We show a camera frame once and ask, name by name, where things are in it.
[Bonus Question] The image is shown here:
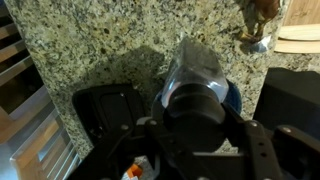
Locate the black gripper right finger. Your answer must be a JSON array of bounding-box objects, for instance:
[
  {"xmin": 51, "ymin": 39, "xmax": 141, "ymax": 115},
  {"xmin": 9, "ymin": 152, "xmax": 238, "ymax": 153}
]
[{"xmin": 218, "ymin": 102, "xmax": 320, "ymax": 180}]

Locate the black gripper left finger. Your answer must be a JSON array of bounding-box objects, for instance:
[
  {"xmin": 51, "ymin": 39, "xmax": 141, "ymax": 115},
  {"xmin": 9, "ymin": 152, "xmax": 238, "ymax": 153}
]
[{"xmin": 68, "ymin": 116, "xmax": 176, "ymax": 180}]

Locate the black-capped glass pepper shaker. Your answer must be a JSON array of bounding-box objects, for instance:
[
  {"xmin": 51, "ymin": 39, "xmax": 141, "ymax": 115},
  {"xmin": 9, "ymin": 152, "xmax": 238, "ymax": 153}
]
[{"xmin": 161, "ymin": 34, "xmax": 231, "ymax": 153}]

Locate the orange snack package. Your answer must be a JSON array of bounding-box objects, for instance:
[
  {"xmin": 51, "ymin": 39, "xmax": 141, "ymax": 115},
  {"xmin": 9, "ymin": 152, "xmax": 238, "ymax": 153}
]
[{"xmin": 121, "ymin": 163, "xmax": 144, "ymax": 180}]

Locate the black plastic tray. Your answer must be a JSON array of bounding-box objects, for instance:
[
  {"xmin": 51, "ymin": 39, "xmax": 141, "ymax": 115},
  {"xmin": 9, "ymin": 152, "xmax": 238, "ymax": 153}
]
[{"xmin": 71, "ymin": 84, "xmax": 146, "ymax": 148}]

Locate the wooden slat-back chair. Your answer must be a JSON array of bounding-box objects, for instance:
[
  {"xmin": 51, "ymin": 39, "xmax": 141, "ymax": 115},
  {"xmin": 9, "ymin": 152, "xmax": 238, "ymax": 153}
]
[
  {"xmin": 0, "ymin": 4, "xmax": 36, "ymax": 88},
  {"xmin": 0, "ymin": 84, "xmax": 83, "ymax": 180}
]

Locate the small shiny metal piece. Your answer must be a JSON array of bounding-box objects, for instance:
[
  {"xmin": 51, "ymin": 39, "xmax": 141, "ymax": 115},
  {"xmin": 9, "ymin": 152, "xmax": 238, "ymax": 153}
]
[{"xmin": 249, "ymin": 34, "xmax": 273, "ymax": 55}]

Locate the light wooden board piece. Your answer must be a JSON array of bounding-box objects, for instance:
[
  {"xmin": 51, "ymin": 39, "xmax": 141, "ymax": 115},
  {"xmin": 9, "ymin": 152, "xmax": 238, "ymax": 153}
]
[
  {"xmin": 277, "ymin": 23, "xmax": 320, "ymax": 42},
  {"xmin": 273, "ymin": 39, "xmax": 320, "ymax": 55}
]

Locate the wooden cutting board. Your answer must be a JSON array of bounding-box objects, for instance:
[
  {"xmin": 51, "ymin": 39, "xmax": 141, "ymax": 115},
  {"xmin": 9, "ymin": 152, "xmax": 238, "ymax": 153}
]
[{"xmin": 282, "ymin": 0, "xmax": 320, "ymax": 27}]

